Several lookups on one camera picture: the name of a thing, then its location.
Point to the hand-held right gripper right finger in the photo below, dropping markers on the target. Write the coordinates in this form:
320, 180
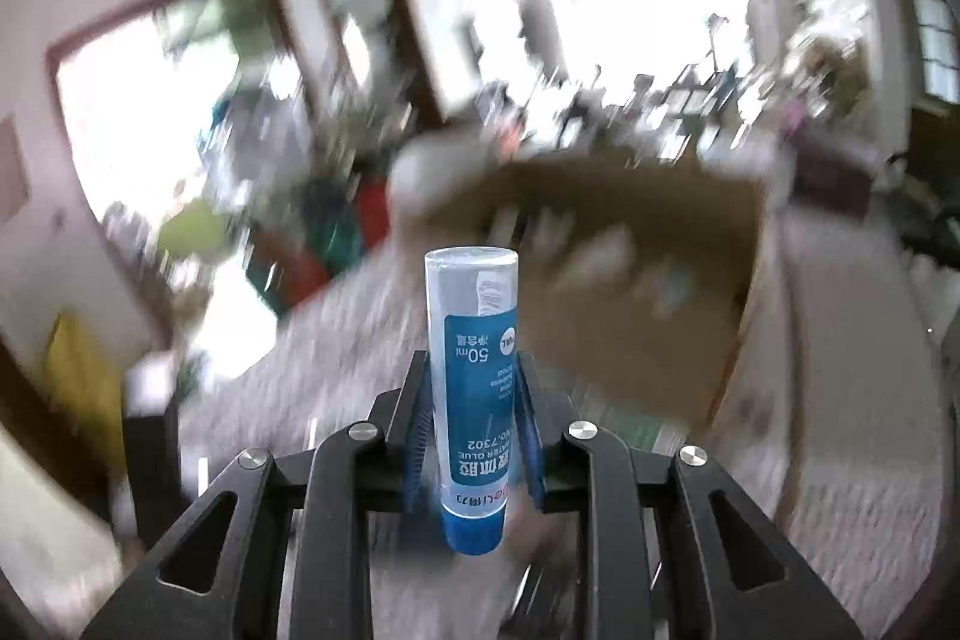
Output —
529, 437

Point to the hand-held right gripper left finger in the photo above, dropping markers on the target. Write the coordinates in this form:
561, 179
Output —
420, 445

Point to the clear glue tube blue label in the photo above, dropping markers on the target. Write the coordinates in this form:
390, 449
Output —
472, 385

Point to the brown cardboard box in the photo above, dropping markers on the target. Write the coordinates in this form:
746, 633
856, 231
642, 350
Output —
660, 220

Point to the large cardboard box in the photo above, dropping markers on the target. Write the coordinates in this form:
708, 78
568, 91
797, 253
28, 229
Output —
300, 370

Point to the green bag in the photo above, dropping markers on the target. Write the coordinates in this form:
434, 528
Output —
334, 235

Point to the red bag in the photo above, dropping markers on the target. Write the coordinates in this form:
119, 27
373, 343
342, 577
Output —
373, 205

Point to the white armchair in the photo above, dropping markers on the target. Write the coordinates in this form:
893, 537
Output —
427, 168

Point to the yellow board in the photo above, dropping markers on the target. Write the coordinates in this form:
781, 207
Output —
79, 385

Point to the brown framed window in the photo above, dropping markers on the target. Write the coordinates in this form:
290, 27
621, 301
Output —
112, 123
367, 40

